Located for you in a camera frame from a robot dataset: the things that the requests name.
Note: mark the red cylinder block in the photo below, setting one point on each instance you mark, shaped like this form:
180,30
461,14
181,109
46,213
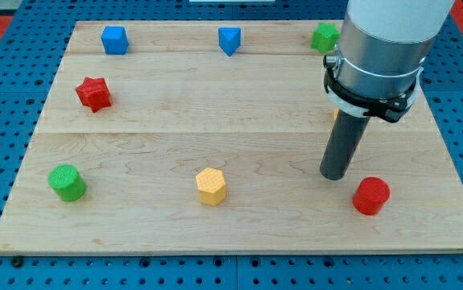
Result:
371,195

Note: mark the yellow block behind arm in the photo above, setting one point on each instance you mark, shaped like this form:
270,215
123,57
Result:
335,113

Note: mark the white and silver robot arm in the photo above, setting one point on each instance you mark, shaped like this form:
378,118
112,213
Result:
383,44

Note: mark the green star block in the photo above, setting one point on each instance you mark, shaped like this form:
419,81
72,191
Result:
325,37

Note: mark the red star block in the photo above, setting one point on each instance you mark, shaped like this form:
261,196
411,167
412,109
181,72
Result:
94,93

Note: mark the yellow hexagon block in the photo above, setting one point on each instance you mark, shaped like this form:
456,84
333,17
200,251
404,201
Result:
211,186

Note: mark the wooden board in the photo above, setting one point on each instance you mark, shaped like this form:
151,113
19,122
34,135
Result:
179,105

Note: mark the blue triangle block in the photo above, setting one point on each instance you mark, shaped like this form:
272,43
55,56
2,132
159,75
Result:
229,39

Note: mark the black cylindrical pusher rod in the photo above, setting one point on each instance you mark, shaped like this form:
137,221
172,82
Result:
344,139

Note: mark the blue cube block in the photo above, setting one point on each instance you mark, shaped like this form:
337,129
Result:
114,40

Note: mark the green cylinder block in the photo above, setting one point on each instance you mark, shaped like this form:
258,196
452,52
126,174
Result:
67,182

